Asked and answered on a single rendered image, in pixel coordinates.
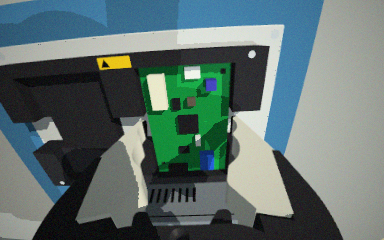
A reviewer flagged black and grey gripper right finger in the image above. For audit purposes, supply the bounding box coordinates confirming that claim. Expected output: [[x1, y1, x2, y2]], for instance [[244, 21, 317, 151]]
[[225, 115, 343, 240]]

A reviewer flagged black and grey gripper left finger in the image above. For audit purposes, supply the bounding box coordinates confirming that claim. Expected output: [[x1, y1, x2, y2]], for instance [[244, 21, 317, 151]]
[[32, 120, 148, 240]]

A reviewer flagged green circuit board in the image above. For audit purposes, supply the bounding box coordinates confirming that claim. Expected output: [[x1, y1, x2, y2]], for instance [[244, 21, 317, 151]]
[[138, 63, 231, 172]]

